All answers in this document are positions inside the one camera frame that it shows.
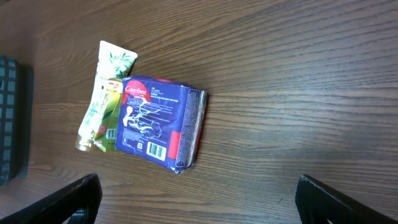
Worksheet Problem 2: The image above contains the white bamboo conditioner tube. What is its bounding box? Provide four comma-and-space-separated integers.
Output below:
75, 40, 137, 151

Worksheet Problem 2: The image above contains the purple Carefree liner pack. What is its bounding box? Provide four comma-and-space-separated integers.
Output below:
115, 75, 208, 173

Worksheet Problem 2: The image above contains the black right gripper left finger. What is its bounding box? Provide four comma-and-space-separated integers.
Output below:
1, 173, 102, 224

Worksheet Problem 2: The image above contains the grey plastic basket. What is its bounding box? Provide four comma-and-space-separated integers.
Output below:
1, 55, 34, 186

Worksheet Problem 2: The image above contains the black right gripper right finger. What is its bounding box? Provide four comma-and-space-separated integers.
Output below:
295, 174, 397, 224

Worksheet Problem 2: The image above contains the green snack packet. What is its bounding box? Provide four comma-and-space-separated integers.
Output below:
94, 78, 123, 152

